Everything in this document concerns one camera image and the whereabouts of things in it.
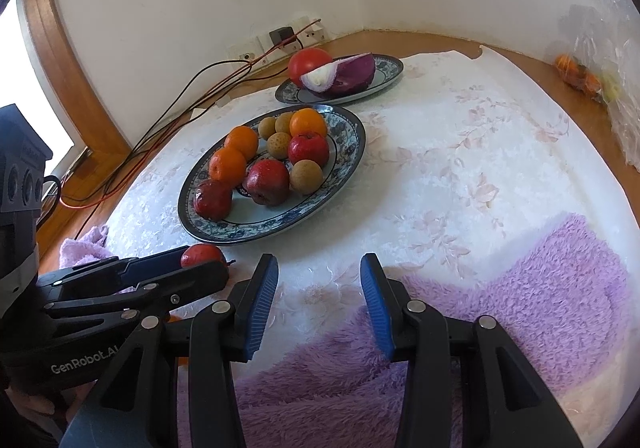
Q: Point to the clear plastic bag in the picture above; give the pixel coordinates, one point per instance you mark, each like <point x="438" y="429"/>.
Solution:
<point x="627" y="128"/>

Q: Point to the bright red apple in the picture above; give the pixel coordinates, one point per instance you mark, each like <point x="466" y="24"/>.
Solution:
<point x="308" y="149"/>

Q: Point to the brown round fruit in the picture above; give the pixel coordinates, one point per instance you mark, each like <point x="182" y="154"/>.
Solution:
<point x="266" y="126"/>
<point x="278" y="145"/>
<point x="306" y="177"/>
<point x="283" y="122"/>

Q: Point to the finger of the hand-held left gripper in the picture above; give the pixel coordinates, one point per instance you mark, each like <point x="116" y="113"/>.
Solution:
<point x="150" y="265"/>
<point x="195" y="283"/>

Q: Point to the red tomato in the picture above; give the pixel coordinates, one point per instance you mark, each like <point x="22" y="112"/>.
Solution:
<point x="305" y="61"/>

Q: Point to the wooden window frame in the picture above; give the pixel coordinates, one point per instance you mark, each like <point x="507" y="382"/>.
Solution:
<point x="75" y="78"/>

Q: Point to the person's left hand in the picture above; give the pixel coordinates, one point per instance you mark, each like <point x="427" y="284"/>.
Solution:
<point x="35" y="403"/>

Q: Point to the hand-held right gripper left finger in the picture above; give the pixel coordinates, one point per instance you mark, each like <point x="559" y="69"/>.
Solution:
<point x="262" y="308"/>

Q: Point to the small orange produce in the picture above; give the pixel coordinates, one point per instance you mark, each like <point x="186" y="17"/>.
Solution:
<point x="570" y="68"/>

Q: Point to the white wall outlet strip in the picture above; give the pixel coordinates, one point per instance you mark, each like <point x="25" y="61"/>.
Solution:
<point x="240" y="52"/>

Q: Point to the black power plug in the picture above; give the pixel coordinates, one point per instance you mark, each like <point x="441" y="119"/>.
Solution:
<point x="281" y="36"/>

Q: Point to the small blue floral plate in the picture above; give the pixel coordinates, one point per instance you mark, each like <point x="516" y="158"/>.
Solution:
<point x="390" y="71"/>

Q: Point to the purple fluffy towel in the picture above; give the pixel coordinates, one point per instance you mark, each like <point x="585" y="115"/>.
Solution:
<point x="525" y="308"/>

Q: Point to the small orange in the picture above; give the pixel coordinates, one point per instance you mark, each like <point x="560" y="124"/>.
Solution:
<point x="173" y="319"/>
<point x="227" y="164"/>
<point x="241" y="142"/>
<point x="308" y="123"/>

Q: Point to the halved red onion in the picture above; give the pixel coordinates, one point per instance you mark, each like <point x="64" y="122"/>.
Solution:
<point x="355" y="76"/>

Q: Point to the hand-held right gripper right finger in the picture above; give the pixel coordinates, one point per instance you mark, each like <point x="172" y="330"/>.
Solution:
<point x="375" y="308"/>

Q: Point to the dark red apple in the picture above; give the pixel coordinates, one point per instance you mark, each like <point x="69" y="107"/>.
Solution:
<point x="200" y="255"/>
<point x="212" y="199"/>
<point x="266" y="180"/>

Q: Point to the large blue floral plate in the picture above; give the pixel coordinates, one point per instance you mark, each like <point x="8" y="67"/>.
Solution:
<point x="280" y="223"/>

